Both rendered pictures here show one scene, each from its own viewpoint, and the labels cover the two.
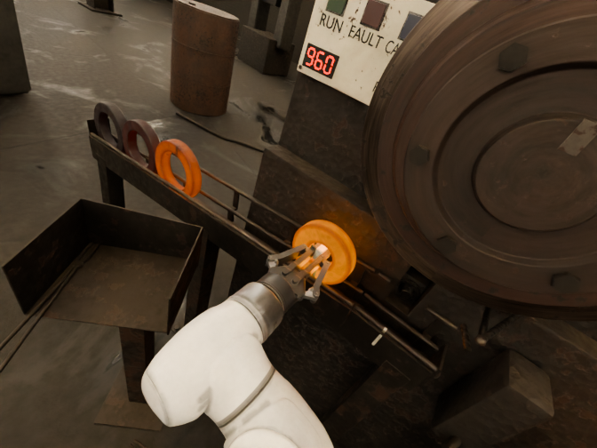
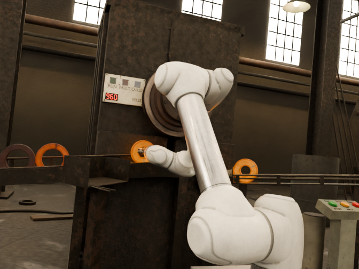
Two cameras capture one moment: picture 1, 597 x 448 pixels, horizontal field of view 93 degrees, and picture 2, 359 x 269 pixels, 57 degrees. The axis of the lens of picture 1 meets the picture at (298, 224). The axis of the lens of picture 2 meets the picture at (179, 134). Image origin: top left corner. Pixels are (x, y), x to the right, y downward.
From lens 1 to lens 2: 1.68 m
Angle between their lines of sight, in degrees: 55
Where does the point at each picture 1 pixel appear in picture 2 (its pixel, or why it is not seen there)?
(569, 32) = not seen: hidden behind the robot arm
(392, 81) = (147, 93)
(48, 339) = not seen: outside the picture
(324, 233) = (143, 142)
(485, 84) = not seen: hidden behind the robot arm
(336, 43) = (115, 91)
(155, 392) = (161, 150)
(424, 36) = (150, 83)
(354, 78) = (125, 99)
